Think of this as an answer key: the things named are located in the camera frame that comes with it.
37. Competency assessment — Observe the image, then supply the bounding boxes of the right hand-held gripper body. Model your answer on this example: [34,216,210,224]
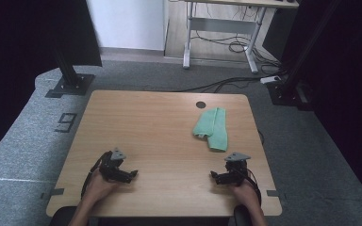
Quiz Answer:
[224,152,252,186]

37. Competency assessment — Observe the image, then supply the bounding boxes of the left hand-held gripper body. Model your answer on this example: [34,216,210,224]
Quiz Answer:
[98,147,130,184]

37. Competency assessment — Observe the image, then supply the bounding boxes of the green microfibre cloth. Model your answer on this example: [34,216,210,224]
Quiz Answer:
[192,106,229,153]

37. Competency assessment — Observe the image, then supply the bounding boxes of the person's left hand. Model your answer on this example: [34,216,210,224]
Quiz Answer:
[83,169,119,203]

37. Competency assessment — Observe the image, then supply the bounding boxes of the person's right hand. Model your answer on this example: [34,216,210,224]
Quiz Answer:
[232,182,261,208]

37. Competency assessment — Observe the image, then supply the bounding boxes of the person's right leg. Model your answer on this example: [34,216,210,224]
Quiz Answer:
[232,204,267,226]

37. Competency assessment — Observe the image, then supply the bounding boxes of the person's leg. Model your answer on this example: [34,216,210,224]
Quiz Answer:
[48,205,100,226]
[232,204,267,226]

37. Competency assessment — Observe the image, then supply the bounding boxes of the person's left leg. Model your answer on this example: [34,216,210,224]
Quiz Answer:
[48,205,100,226]

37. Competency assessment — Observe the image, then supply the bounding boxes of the black metal stand with base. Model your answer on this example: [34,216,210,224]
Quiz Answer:
[266,0,340,111]
[45,46,96,99]

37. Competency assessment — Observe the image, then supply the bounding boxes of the white power strip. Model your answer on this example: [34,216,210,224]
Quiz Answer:
[259,75,283,85]

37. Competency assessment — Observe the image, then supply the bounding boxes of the black curtain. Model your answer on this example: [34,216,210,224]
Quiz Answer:
[279,0,362,213]
[0,0,103,166]

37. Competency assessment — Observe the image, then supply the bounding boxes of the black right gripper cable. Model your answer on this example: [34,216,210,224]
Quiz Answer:
[244,168,263,205]

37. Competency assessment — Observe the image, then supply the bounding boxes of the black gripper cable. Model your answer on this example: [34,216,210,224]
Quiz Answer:
[244,168,263,205]
[80,151,112,201]

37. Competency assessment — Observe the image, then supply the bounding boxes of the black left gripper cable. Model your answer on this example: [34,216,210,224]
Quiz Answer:
[80,151,112,201]

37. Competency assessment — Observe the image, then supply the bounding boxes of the black cable beside table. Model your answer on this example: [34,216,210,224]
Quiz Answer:
[256,129,266,146]

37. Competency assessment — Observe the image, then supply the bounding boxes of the black floor cables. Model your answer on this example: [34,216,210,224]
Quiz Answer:
[173,29,288,94]

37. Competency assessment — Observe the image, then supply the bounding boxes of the white frame desk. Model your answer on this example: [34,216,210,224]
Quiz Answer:
[169,0,300,74]

